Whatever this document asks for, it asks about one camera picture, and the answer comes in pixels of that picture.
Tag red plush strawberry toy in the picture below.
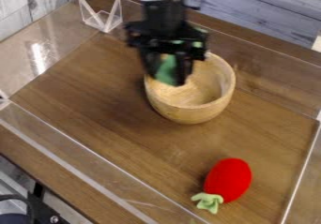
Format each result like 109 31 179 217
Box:
189 157 251 215

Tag clear acrylic tray walls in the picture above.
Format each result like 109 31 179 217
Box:
0 4 321 224

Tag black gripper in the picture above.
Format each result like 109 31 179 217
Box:
124 21 208 86

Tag black cable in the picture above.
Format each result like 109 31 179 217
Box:
0 193 38 224

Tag brown wooden bowl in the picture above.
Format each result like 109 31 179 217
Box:
144 52 235 125

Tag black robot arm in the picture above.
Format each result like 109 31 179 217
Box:
125 0 208 86

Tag green rectangular block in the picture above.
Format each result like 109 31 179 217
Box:
153 54 176 86

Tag black table clamp bracket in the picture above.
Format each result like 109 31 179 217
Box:
28 183 69 224

